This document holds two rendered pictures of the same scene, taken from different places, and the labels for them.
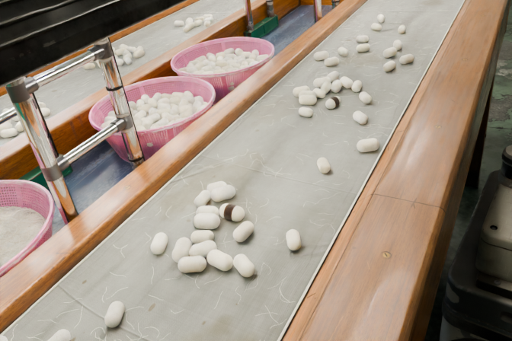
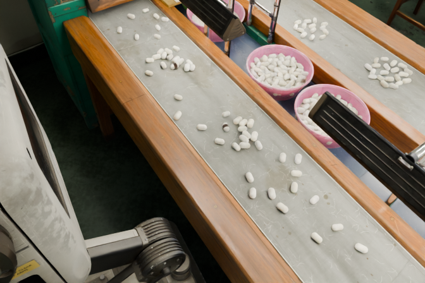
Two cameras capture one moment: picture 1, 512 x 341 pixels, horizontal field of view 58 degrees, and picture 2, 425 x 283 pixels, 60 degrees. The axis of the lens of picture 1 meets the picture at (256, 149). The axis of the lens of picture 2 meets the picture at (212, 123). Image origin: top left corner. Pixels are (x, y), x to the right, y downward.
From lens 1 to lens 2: 1.52 m
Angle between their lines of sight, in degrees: 78
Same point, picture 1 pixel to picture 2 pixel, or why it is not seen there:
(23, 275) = (183, 21)
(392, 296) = (109, 74)
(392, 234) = (125, 86)
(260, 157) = (203, 87)
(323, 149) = (191, 106)
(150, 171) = (214, 52)
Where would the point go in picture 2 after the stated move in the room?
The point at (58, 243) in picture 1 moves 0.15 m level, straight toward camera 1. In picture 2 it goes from (191, 28) to (157, 30)
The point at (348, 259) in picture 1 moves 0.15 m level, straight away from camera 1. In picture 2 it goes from (126, 74) to (157, 91)
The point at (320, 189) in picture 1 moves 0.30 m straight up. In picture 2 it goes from (168, 92) to (162, 24)
